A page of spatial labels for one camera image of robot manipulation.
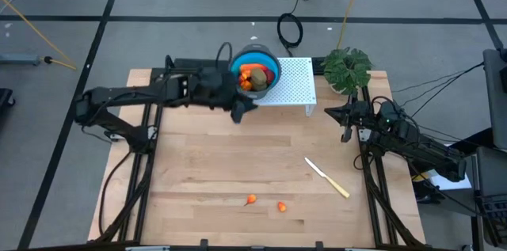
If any large grey monitor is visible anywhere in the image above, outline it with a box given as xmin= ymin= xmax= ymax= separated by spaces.
xmin=482 ymin=48 xmax=507 ymax=151

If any green plant in white pot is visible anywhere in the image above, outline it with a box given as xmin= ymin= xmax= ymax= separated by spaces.
xmin=320 ymin=47 xmax=373 ymax=97

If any black floor stand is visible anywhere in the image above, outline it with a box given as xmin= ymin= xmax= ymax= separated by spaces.
xmin=0 ymin=87 xmax=17 ymax=110

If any coiled black cable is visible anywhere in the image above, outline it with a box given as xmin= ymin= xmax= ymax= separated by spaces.
xmin=276 ymin=12 xmax=304 ymax=57

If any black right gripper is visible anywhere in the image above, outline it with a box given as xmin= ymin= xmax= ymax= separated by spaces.
xmin=324 ymin=98 xmax=368 ymax=144

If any dark computer desk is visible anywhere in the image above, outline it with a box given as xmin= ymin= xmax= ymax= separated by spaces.
xmin=471 ymin=146 xmax=507 ymax=249

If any yellow floor cable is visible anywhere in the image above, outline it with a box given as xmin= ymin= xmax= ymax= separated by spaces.
xmin=0 ymin=0 xmax=78 ymax=71

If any knife with wooden handle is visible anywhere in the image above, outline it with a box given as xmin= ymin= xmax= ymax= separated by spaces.
xmin=303 ymin=157 xmax=351 ymax=200

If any yellow hanging cable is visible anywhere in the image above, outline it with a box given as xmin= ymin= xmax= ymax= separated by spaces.
xmin=336 ymin=0 xmax=368 ymax=51

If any blue bowl with grey rim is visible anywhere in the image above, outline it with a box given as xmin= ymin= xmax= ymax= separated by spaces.
xmin=228 ymin=44 xmax=283 ymax=101

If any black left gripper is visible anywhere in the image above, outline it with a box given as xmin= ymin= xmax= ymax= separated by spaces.
xmin=189 ymin=67 xmax=259 ymax=125

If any white paper sheet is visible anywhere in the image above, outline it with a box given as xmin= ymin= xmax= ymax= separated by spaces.
xmin=429 ymin=171 xmax=472 ymax=191

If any grey metal foot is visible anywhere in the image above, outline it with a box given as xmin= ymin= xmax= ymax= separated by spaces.
xmin=0 ymin=55 xmax=41 ymax=67

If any white perforated metal shelf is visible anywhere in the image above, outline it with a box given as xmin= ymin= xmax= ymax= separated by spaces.
xmin=253 ymin=57 xmax=318 ymax=119

